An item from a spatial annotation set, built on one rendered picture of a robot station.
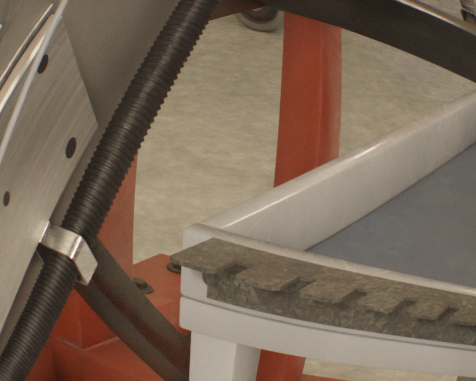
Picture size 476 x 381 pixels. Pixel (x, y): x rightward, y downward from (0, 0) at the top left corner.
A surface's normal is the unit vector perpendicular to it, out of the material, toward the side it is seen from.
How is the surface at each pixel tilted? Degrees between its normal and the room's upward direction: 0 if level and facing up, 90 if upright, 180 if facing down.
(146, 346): 137
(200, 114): 0
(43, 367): 90
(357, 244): 0
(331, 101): 90
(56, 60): 90
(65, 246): 40
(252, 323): 90
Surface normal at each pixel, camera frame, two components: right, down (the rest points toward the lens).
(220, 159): 0.08, -0.94
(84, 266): 0.85, 0.23
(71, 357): -0.52, 0.23
